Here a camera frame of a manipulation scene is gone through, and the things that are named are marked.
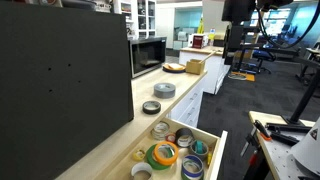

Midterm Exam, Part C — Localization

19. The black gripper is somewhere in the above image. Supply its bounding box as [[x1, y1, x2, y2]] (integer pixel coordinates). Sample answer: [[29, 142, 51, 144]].
[[221, 0, 257, 66]]

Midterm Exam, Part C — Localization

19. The orange masking tape roll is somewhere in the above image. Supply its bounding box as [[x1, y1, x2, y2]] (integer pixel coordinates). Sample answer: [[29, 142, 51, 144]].
[[153, 140, 180, 167]]

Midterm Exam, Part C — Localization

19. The white drawer cabinet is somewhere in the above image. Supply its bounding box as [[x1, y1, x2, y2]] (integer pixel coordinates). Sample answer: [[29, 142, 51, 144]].
[[166, 78, 208, 129]]

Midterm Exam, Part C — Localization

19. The black tape roll white core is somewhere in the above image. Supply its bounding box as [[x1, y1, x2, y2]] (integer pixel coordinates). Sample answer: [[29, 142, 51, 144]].
[[175, 127, 195, 148]]

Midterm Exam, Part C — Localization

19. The teal tape roll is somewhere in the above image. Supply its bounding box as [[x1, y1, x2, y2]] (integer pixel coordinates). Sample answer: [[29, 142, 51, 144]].
[[194, 140, 205, 155]]

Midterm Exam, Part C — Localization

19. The small black tape roll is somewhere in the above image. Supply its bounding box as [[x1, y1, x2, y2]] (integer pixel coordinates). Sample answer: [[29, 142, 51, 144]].
[[142, 100, 162, 115]]

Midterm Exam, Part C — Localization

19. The wooden drawer with white front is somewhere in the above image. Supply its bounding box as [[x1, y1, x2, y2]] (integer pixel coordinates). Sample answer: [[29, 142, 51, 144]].
[[99, 116, 229, 180]]

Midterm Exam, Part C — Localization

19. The small red tape roll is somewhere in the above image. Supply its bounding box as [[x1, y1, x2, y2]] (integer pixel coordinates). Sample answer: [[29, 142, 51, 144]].
[[165, 133, 177, 144]]

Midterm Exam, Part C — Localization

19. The clear tape roll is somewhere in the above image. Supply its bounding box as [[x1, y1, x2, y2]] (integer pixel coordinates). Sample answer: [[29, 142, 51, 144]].
[[150, 121, 171, 141]]

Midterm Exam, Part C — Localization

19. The blue striped tape roll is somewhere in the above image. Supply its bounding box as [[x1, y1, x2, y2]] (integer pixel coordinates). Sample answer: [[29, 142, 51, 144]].
[[180, 154, 205, 180]]

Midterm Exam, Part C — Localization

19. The green tape roll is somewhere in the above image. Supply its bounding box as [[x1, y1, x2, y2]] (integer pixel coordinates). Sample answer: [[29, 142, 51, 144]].
[[145, 143, 173, 171]]

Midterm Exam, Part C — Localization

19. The small yellow tape roll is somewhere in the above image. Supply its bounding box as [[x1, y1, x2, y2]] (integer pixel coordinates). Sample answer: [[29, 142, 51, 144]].
[[133, 149, 146, 162]]

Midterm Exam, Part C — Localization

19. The cardboard box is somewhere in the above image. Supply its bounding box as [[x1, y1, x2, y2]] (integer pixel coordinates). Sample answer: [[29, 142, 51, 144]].
[[213, 32, 226, 47]]

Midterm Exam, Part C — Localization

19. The blue office chair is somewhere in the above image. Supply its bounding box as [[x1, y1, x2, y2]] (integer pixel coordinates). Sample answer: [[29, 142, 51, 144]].
[[248, 49, 277, 75]]

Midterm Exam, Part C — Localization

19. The wooden spoon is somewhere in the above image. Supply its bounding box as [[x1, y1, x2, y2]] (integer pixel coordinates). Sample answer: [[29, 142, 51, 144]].
[[198, 49, 218, 64]]

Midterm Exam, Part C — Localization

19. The orange floor mat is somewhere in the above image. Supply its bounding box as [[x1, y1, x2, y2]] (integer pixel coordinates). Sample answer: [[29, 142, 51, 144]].
[[229, 70, 256, 83]]

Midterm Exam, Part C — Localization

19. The red and white appliance box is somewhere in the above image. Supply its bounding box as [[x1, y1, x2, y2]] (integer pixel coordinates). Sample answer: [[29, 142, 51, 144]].
[[188, 33, 209, 49]]

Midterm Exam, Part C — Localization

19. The small wooden box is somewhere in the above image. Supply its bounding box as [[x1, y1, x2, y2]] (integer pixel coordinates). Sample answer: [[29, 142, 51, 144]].
[[185, 58, 206, 76]]

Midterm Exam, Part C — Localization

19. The bread slice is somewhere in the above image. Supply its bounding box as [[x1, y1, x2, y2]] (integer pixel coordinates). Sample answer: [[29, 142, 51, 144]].
[[163, 62, 185, 71]]

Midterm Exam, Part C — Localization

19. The black clamp with orange trigger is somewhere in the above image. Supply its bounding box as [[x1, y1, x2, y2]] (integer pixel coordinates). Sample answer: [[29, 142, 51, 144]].
[[253, 119, 273, 141]]

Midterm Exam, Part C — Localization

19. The black pole stand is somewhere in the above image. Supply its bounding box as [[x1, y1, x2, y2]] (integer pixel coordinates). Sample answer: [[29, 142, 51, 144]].
[[265, 71, 320, 134]]

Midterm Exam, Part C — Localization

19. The black and red bar clamp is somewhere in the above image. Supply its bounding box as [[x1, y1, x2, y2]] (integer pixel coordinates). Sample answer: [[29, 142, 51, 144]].
[[239, 128, 260, 168]]

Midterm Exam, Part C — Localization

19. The white shelf unit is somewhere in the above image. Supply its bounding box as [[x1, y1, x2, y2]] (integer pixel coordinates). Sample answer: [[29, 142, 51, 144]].
[[113, 0, 158, 39]]

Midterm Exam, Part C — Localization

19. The perforated robot table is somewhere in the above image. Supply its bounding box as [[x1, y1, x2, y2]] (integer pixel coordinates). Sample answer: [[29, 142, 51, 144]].
[[248, 110, 320, 180]]

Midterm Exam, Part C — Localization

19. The black desk frame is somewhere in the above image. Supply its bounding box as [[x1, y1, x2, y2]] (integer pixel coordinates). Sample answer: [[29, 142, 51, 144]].
[[233, 26, 301, 73]]

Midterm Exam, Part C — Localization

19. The grey duct tape roll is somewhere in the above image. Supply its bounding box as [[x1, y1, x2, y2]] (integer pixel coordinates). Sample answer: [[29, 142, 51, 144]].
[[153, 82, 177, 99]]

